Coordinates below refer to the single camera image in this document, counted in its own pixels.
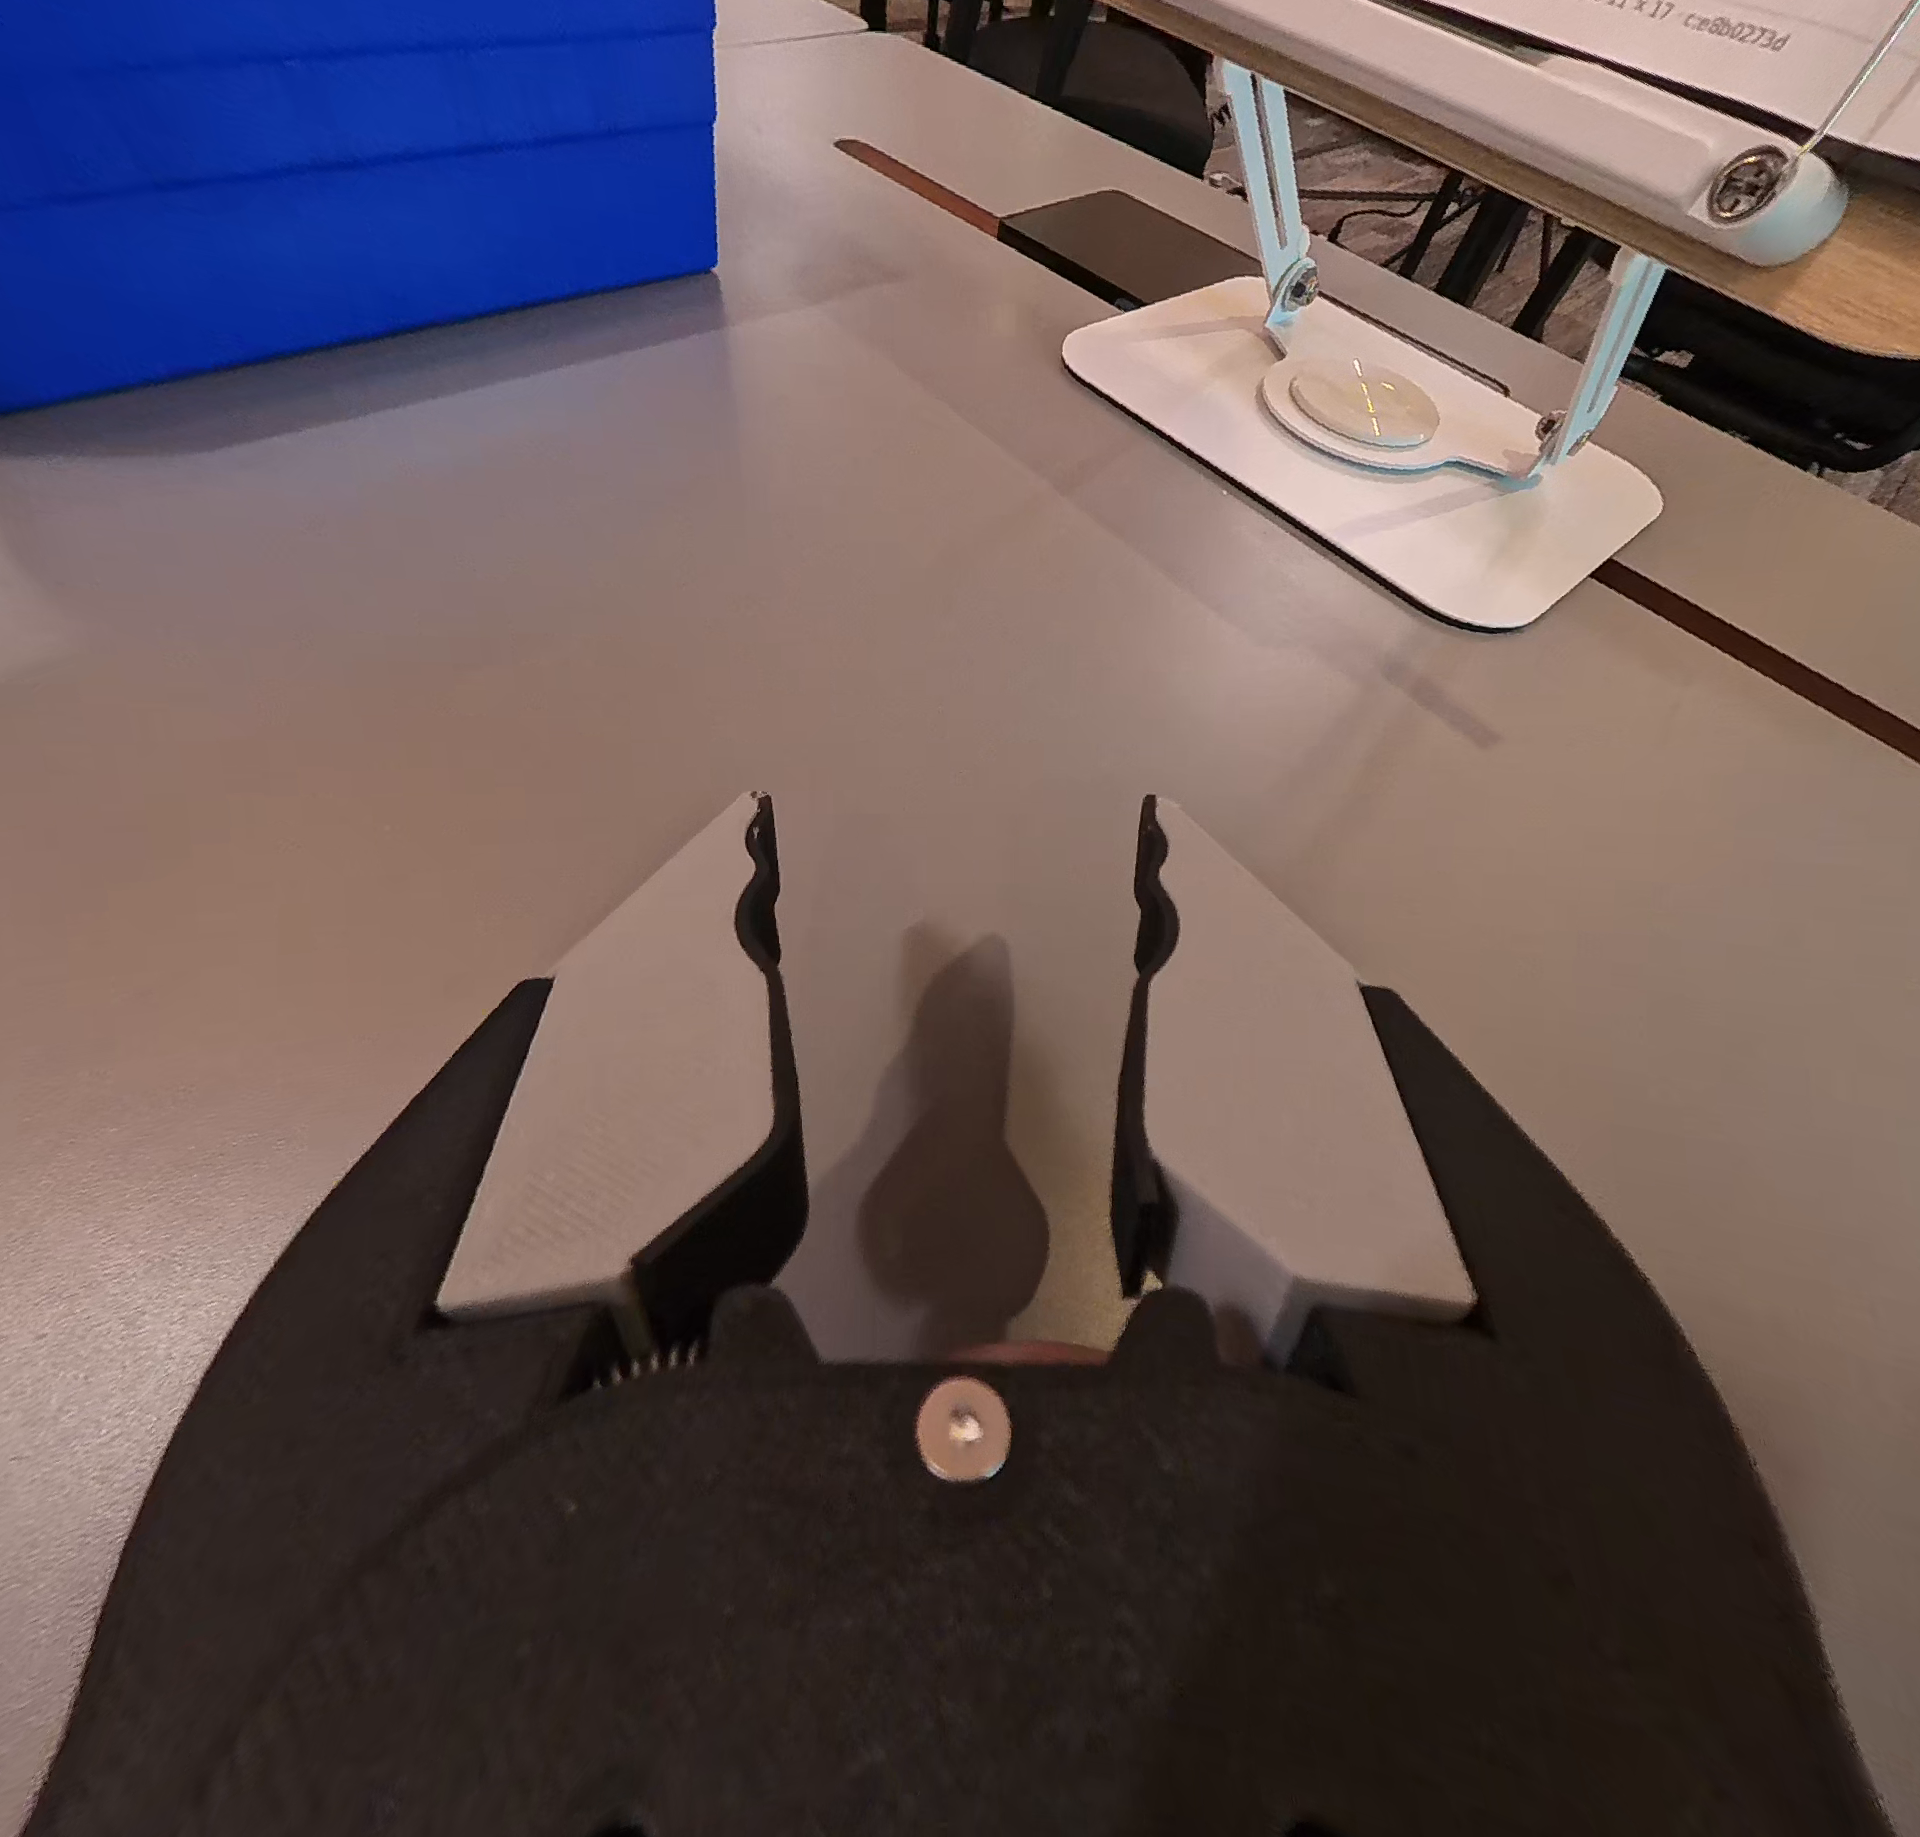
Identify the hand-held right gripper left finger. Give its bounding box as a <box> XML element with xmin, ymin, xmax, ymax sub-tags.
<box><xmin>438</xmin><ymin>792</ymin><xmax>813</xmax><ymax>1343</ymax></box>

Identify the desk cable hatch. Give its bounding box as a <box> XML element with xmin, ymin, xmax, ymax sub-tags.
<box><xmin>1001</xmin><ymin>187</ymin><xmax>1513</xmax><ymax>396</ymax></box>

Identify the instruction sheet on stand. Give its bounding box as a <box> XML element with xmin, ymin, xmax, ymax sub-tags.
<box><xmin>1015</xmin><ymin>0</ymin><xmax>1920</xmax><ymax>629</ymax></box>

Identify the blue plastic bin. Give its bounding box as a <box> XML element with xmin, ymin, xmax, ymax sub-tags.
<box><xmin>0</xmin><ymin>0</ymin><xmax>722</xmax><ymax>417</ymax></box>

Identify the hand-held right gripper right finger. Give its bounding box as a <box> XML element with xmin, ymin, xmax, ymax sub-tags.
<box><xmin>1111</xmin><ymin>792</ymin><xmax>1483</xmax><ymax>1362</ymax></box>

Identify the black office chair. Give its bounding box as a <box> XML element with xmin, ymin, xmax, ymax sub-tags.
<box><xmin>1519</xmin><ymin>211</ymin><xmax>1920</xmax><ymax>481</ymax></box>
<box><xmin>816</xmin><ymin>0</ymin><xmax>1218</xmax><ymax>182</ymax></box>

